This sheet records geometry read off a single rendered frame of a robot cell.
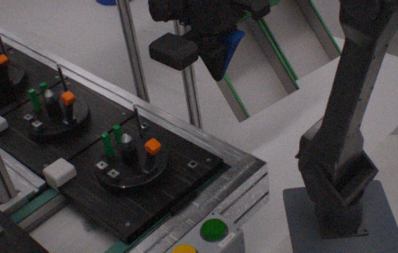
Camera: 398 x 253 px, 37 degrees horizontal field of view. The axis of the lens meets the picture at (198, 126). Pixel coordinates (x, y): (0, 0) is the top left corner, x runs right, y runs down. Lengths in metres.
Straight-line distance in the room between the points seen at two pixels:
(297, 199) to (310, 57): 0.47
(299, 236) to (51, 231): 0.49
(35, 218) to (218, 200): 0.34
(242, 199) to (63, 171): 0.33
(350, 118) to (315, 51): 0.60
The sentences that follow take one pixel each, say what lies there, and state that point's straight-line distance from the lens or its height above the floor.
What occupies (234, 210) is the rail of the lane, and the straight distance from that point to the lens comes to 1.08.
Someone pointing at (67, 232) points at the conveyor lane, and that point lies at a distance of 1.12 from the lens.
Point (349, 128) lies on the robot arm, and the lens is 0.73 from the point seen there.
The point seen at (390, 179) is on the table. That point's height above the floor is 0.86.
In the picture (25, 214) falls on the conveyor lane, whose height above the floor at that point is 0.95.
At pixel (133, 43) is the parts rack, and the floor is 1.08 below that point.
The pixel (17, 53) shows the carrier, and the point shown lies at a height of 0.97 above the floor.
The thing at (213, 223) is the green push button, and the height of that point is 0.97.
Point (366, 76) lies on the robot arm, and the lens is 0.67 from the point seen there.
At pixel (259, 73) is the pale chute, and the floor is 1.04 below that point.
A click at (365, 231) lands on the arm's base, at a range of 0.85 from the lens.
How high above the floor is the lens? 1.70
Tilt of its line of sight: 38 degrees down
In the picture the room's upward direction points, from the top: 9 degrees counter-clockwise
